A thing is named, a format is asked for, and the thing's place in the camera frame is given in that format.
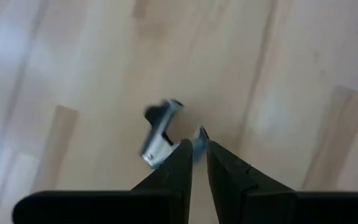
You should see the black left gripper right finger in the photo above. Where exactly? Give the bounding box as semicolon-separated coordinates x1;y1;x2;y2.
206;140;298;224

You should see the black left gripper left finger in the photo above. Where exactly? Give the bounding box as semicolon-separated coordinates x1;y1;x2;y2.
131;139;194;224

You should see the silver binder clip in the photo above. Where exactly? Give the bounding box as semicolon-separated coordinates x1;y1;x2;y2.
139;98;211;170

